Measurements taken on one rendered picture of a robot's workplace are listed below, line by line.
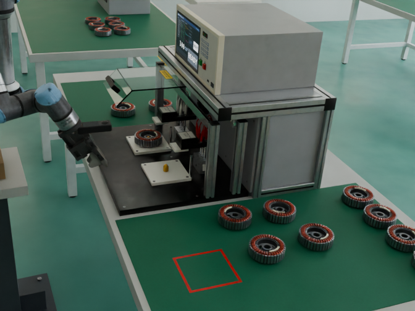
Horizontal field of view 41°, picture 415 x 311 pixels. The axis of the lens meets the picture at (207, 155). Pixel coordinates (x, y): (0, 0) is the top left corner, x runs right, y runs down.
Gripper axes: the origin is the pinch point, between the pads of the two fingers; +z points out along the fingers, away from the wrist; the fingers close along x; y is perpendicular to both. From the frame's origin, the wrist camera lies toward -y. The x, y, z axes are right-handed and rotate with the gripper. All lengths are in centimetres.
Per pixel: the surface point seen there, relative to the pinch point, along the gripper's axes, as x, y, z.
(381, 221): 50, -68, 46
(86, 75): -116, -4, 15
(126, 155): -17.2, -5.7, 12.2
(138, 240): 35.0, 2.2, 9.3
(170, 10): -474, -110, 145
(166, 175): 3.3, -15.1, 16.1
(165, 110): -24.2, -28.0, 7.9
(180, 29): -28, -49, -16
